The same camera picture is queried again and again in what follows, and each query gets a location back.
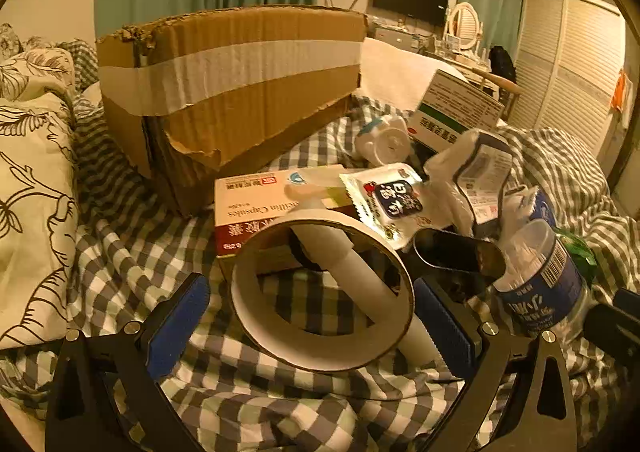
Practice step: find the blue and white packet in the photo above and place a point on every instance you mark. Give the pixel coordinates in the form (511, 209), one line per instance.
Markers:
(542, 207)

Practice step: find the green plastic packet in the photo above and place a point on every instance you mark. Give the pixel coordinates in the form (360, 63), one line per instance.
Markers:
(580, 252)

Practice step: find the black bag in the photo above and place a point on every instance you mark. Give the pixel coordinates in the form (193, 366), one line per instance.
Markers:
(502, 63)

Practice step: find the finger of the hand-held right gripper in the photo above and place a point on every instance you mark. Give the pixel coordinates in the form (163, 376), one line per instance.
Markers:
(612, 334)
(629, 304)

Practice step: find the taped cardboard box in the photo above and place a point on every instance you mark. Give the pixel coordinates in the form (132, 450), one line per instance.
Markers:
(225, 97)

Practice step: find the glossy black oval case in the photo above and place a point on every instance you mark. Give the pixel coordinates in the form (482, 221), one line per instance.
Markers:
(450, 249)

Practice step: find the dressing table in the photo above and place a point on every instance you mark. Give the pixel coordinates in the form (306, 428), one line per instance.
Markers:
(467, 63)

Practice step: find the green and white medicine box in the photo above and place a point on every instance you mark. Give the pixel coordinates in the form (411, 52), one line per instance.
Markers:
(460, 102)

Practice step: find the grey checkered bedsheet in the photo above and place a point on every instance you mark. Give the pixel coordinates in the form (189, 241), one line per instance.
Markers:
(150, 252)

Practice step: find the crumpled white tissue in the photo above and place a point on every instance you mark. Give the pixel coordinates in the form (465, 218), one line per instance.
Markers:
(445, 182)

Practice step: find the red and white medicine box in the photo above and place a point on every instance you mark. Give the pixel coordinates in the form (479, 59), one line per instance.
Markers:
(250, 212)

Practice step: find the small white plastic bottle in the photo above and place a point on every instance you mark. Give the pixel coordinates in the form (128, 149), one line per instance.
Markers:
(380, 142)

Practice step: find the floral print duvet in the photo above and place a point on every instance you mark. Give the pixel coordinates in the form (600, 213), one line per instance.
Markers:
(30, 182)

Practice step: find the white snack packet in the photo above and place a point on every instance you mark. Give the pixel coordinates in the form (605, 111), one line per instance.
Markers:
(385, 202)

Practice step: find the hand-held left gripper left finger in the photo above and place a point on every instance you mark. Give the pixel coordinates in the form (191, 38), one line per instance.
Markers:
(175, 327)

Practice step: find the cotton swab jar blue label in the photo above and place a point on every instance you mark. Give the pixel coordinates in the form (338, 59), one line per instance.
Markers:
(540, 282)

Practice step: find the white barcode pouch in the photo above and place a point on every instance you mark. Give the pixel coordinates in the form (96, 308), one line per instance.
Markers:
(482, 167)

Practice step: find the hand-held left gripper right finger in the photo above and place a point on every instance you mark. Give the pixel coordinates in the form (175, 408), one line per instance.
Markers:
(445, 332)

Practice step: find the white louvered wardrobe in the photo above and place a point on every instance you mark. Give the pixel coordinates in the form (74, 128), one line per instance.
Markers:
(565, 72)

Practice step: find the white oval vanity mirror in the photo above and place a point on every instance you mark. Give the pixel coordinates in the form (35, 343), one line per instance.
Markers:
(467, 24)

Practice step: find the wooden chair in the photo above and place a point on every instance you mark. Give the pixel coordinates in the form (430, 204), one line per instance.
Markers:
(500, 84)

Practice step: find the white blanket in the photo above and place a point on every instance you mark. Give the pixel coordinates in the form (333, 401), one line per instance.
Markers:
(395, 72)

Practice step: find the grey cabinet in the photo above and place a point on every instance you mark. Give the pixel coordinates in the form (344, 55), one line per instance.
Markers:
(397, 37)

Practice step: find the cardboard tape roll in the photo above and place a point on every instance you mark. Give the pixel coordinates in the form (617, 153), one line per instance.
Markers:
(300, 349)

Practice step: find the orange hanging cloth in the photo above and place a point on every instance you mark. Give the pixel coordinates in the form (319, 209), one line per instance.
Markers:
(620, 94)

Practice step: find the white cream tube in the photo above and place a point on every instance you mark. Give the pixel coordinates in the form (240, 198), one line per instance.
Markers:
(360, 282)

